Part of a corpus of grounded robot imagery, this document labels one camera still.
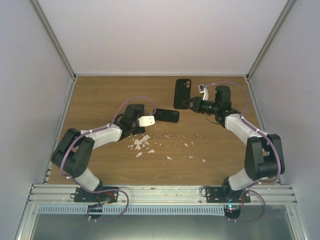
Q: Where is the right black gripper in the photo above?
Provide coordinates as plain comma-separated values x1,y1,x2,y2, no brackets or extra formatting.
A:
182,97,219,115

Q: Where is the black phone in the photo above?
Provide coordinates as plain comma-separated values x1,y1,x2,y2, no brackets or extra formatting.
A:
173,79,192,110
153,108,180,123

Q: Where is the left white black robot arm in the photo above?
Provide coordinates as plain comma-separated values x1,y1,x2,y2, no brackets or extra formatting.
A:
51,104,155,202

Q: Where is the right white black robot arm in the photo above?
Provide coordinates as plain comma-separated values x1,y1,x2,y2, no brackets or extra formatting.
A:
181,82,285,203

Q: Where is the white debris pile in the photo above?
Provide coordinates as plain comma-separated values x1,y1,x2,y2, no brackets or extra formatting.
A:
127,134,155,158

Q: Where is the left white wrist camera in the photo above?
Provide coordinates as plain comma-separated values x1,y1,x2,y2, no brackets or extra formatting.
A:
137,115,155,128

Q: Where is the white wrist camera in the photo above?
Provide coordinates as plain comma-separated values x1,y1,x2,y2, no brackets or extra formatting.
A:
198,84,209,101
137,115,155,128

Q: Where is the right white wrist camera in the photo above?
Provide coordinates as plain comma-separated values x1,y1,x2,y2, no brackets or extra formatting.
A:
198,84,209,101

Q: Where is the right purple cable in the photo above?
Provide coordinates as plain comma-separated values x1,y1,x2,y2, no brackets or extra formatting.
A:
204,81,281,185

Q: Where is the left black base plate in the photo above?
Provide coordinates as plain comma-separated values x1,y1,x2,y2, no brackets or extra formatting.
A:
70,186,119,204

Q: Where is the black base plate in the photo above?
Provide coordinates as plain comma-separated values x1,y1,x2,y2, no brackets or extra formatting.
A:
199,185,251,204
70,186,119,204

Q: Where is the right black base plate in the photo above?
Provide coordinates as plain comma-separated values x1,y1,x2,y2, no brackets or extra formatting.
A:
199,185,251,204

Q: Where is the aluminium front rail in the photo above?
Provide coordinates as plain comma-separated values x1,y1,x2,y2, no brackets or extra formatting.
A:
27,184,298,206

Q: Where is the grey slotted cable duct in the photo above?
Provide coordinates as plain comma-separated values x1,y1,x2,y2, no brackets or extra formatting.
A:
38,204,225,216

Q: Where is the right aluminium corner post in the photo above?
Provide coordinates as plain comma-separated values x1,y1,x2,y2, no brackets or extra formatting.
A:
245,0,297,81

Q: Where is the aluminium corner post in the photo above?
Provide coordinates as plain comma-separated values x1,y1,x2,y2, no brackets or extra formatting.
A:
245,0,297,81
29,0,77,81

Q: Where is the left aluminium corner post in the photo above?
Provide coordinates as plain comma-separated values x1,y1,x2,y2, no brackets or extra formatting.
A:
29,0,77,81

